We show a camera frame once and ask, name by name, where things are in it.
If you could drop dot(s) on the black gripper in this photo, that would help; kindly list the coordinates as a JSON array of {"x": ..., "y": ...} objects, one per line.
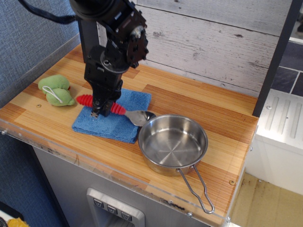
[{"x": 106, "y": 85}]

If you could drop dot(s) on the red handled metal spoon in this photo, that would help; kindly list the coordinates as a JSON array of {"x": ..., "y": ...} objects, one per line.
[{"x": 137, "y": 118}]

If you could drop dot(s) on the steel pan with wire handle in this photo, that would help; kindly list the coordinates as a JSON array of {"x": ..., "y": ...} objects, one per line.
[{"x": 173, "y": 145}]

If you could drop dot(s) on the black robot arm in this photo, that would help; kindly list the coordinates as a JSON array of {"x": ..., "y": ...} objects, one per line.
[{"x": 126, "y": 46}]

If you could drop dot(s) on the blue folded cloth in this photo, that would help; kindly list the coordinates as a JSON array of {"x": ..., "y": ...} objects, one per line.
[{"x": 114, "y": 126}]

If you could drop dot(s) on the green plush toy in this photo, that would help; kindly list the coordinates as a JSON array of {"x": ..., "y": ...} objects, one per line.
[{"x": 56, "y": 90}]

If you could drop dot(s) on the clear acrylic edge guard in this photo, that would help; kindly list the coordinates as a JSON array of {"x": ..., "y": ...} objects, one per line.
[{"x": 228, "y": 144}]

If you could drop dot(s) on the grey toy dispenser panel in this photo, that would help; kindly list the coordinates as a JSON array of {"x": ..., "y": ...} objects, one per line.
[{"x": 110, "y": 212}]

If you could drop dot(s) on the yellow black object corner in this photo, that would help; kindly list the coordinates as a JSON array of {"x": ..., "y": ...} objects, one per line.
[{"x": 10, "y": 217}]

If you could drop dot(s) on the white ribbed appliance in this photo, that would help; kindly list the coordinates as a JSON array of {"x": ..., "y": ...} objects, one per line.
[{"x": 276, "y": 153}]

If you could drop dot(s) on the dark grey left post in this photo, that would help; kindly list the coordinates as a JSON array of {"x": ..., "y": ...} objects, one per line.
[{"x": 88, "y": 36}]

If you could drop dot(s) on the dark grey post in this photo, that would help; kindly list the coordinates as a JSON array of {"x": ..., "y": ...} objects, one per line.
[
  {"x": 277, "y": 56},
  {"x": 88, "y": 36}
]

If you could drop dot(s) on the dark grey right post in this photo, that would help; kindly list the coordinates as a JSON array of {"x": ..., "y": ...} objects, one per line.
[{"x": 277, "y": 56}]

